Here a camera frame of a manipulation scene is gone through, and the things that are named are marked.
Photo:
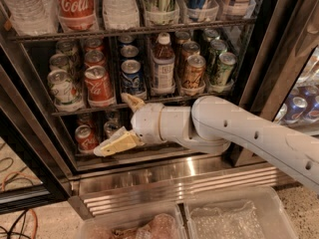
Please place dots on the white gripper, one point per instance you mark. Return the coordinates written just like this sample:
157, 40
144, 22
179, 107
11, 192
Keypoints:
148, 121

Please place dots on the red coke can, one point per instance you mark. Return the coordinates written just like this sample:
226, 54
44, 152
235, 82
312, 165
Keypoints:
94, 44
97, 80
95, 58

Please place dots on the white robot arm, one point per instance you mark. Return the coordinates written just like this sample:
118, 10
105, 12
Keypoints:
211, 125

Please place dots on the bottom shelf silver can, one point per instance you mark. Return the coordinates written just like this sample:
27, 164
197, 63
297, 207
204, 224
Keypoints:
110, 127

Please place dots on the front blue pepsi can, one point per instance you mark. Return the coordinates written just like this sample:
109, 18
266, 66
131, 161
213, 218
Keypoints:
132, 77

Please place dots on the blue pepsi can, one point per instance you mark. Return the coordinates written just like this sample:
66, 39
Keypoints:
125, 40
129, 52
132, 77

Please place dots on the bottom shelf red can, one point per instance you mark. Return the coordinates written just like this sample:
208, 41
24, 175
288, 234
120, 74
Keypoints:
85, 137

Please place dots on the steel fridge bottom grille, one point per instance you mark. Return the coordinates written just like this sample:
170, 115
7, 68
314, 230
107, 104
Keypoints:
174, 180

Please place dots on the front white green can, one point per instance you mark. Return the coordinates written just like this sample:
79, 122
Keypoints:
63, 87

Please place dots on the white green can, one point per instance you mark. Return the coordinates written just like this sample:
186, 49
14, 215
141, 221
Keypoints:
63, 87
70, 48
60, 62

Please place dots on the rear blue pepsi can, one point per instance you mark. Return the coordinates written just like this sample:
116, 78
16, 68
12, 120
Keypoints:
125, 40

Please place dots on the front gold can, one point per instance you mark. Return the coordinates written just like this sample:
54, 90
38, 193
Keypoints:
193, 70

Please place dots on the gold can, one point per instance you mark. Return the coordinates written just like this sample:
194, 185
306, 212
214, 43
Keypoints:
180, 37
193, 70
187, 49

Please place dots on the rear white green can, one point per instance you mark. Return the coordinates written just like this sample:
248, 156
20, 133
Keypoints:
70, 48

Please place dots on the rear gold can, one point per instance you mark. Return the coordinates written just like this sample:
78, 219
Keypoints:
180, 37

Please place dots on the front green can right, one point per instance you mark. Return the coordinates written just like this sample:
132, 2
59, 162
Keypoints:
223, 68

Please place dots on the rear green can right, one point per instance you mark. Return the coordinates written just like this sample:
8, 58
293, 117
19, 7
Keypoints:
208, 35

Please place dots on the right fridge glass door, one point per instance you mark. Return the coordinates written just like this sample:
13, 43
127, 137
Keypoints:
283, 38

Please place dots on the brown tea bottle white label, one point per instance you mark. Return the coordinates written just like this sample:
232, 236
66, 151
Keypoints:
163, 62

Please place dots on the left clear plastic bin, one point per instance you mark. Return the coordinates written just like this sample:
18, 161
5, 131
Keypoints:
148, 221

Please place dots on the clear plastic bin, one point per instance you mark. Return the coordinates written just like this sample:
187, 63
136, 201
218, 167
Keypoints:
148, 221
241, 213

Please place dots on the large coca cola bottle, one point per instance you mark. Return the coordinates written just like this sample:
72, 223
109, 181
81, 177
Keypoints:
78, 15

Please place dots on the middle clear water bottle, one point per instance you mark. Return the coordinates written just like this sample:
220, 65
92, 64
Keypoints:
121, 14

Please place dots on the clear water bottle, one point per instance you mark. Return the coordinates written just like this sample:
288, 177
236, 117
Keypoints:
33, 17
121, 14

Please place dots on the right clear plastic bin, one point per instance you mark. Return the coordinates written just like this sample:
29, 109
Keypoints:
241, 213

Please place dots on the left clear water bottle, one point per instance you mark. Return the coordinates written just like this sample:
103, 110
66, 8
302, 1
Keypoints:
33, 17

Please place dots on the middle wire shelf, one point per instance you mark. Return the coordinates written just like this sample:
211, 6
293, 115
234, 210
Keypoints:
165, 100

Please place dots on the wire shelf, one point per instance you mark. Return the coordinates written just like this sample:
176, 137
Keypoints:
165, 100
12, 36

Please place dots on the left fridge door frame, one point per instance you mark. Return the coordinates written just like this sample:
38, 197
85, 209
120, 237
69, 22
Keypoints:
41, 181

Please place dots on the top wire shelf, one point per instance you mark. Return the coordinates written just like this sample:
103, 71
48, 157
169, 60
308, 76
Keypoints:
12, 36

